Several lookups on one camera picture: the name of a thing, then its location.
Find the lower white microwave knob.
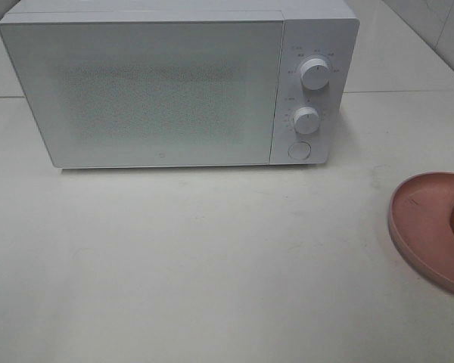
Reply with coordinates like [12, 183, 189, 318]
[293, 107, 321, 135]

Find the upper white microwave knob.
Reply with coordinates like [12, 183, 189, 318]
[300, 56, 331, 91]

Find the white microwave knob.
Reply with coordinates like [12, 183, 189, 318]
[293, 107, 321, 135]
[300, 56, 331, 91]

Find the pink round plate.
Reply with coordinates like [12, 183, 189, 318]
[387, 172, 454, 293]

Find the white microwave oven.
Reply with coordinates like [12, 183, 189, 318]
[0, 1, 359, 168]

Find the round white door button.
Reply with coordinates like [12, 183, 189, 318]
[288, 141, 311, 160]

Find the white microwave door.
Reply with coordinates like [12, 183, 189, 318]
[0, 22, 283, 169]

